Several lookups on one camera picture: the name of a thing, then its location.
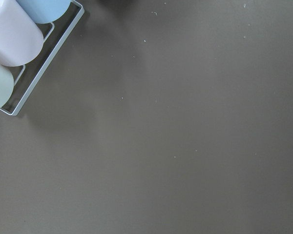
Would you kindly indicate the white cup rack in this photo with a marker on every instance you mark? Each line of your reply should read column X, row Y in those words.
column 27, row 76

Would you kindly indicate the blue cup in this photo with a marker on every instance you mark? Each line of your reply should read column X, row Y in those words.
column 44, row 11

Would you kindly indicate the pink cup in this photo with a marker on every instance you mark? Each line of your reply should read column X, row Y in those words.
column 21, row 40

